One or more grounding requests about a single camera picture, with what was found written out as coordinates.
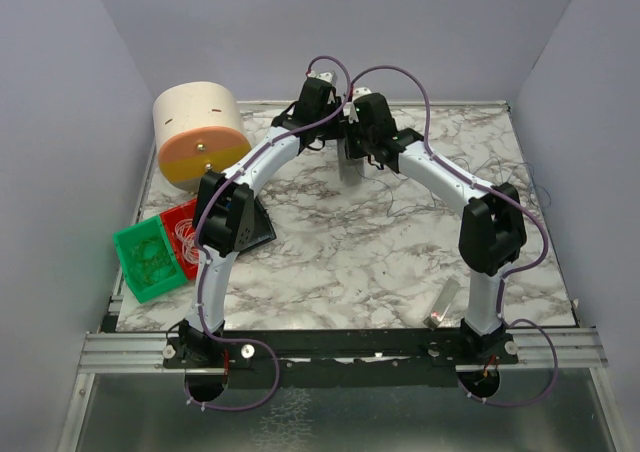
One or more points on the red plastic bin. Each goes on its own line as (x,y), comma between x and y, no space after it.
(178,224)

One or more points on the beige layered cylinder model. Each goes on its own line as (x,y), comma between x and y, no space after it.
(198,128)

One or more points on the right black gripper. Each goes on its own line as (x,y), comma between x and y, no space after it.
(355,142)

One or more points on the black plastic bin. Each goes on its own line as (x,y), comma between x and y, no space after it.
(263,232)

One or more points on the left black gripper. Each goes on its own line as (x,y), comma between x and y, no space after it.
(331,128)

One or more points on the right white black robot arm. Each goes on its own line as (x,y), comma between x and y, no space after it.
(492,227)

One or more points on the grey metal clip tool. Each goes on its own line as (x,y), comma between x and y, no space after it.
(441,305)

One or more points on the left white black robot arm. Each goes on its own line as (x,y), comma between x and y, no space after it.
(224,213)

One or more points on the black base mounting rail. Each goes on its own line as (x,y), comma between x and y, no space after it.
(334,358)

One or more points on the grey plastic cable spool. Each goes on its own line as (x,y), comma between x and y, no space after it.
(351,171)

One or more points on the green plastic bin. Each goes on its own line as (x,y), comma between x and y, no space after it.
(148,263)

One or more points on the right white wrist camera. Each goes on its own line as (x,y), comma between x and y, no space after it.
(351,107)

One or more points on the aluminium extrusion frame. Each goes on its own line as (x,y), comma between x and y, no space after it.
(142,353)

